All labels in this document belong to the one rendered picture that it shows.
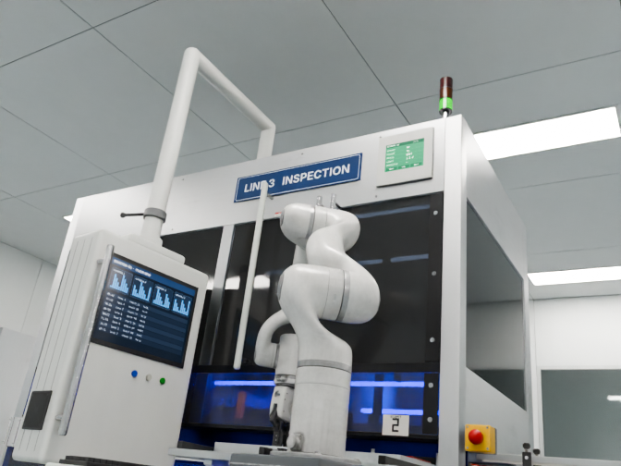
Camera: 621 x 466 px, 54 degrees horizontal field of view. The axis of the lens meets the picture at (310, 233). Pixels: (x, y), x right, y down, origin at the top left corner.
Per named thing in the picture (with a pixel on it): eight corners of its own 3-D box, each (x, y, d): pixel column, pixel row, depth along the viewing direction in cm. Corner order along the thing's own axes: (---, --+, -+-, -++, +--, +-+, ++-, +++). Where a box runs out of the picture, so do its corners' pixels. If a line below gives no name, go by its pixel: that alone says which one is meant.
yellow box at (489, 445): (472, 453, 175) (472, 427, 178) (497, 455, 172) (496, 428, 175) (464, 450, 170) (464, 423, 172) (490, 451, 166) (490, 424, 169)
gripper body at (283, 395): (288, 380, 181) (284, 419, 176) (306, 387, 188) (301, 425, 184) (268, 380, 184) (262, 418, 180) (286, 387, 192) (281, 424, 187)
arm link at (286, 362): (273, 372, 183) (303, 376, 184) (279, 330, 188) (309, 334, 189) (271, 377, 190) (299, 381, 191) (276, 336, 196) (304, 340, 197)
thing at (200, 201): (164, 444, 352) (199, 265, 397) (535, 472, 249) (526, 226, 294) (13, 416, 275) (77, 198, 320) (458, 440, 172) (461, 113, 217)
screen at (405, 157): (376, 188, 223) (380, 139, 231) (432, 177, 212) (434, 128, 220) (375, 186, 222) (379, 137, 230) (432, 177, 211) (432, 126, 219)
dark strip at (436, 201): (423, 434, 179) (431, 194, 211) (438, 435, 177) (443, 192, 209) (421, 434, 178) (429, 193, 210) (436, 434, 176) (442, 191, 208)
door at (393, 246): (319, 364, 207) (334, 210, 231) (441, 362, 186) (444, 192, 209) (318, 363, 207) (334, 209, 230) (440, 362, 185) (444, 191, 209)
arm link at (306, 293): (357, 371, 128) (365, 265, 137) (271, 358, 125) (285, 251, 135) (344, 380, 139) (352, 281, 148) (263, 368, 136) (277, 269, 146)
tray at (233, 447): (274, 465, 208) (276, 454, 209) (342, 472, 195) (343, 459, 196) (213, 454, 181) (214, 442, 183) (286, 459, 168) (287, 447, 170)
